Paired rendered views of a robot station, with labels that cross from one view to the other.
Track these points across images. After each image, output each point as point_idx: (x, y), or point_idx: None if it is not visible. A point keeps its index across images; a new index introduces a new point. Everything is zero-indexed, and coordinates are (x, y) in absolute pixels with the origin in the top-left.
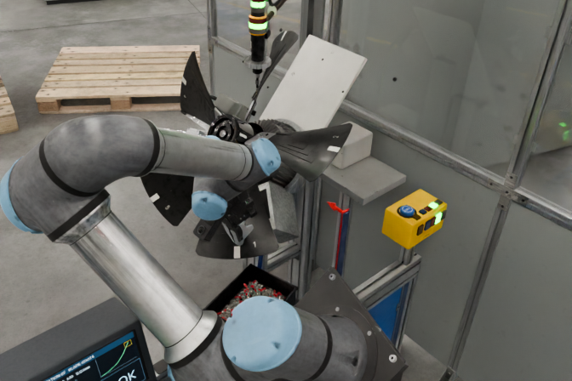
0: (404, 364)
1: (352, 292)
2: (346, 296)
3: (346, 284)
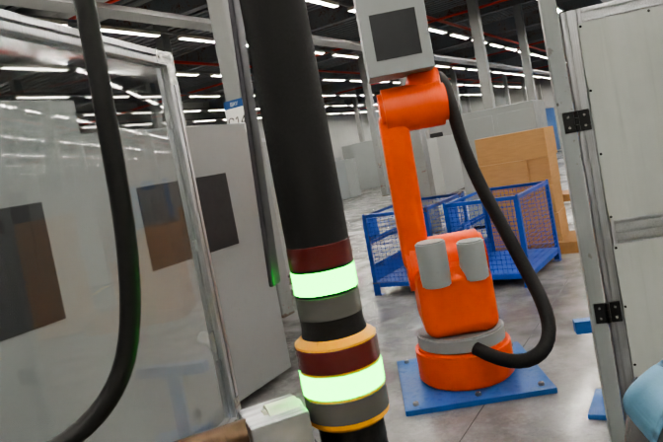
0: (636, 377)
1: (628, 425)
2: (638, 435)
3: (627, 434)
